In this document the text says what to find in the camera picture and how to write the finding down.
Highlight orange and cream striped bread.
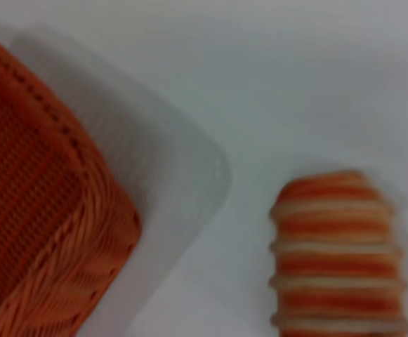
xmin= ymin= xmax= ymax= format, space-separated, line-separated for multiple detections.
xmin=268 ymin=169 xmax=408 ymax=337

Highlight orange woven plastic basket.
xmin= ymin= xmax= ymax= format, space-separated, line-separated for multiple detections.
xmin=0 ymin=32 xmax=143 ymax=337

